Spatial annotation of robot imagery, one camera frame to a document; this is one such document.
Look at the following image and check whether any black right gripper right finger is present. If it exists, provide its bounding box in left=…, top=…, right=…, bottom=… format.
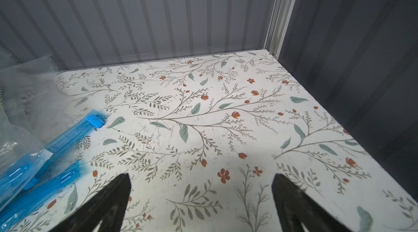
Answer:
left=272, top=174, right=350, bottom=232

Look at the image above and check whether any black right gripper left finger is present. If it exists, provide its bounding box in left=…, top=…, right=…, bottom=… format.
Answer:
left=51, top=173, right=131, bottom=232

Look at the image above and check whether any clear vacuum bag blue zipper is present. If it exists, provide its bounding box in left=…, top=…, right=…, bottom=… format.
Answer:
left=1, top=56, right=106, bottom=232

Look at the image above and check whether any aluminium corner frame post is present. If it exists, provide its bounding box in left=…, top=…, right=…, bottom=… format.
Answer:
left=264, top=0, right=296, bottom=59

